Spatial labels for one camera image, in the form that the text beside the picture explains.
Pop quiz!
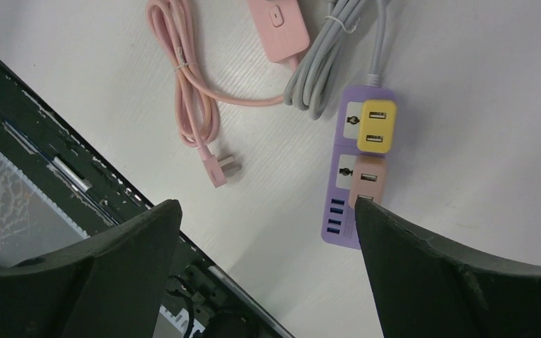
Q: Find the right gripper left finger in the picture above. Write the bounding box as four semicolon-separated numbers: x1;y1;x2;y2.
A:
0;200;182;337

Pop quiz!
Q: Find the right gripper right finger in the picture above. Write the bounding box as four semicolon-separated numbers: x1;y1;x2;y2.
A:
354;198;541;337

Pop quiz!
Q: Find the purple power strip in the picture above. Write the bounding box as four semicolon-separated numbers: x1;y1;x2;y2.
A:
321;85;396;249

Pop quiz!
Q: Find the pink adapter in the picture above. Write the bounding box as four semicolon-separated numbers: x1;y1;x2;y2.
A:
348;155;387;208

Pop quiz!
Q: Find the yellow adapter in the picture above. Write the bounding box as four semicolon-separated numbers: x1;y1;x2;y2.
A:
356;99;397;154

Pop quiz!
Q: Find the pink power strip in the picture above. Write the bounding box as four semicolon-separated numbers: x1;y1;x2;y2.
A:
247;0;310;63

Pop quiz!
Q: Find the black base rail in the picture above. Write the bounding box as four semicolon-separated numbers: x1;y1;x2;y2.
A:
0;61;290;337

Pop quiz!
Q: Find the grey cable bundle centre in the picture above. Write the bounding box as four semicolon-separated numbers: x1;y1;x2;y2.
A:
282;0;393;121

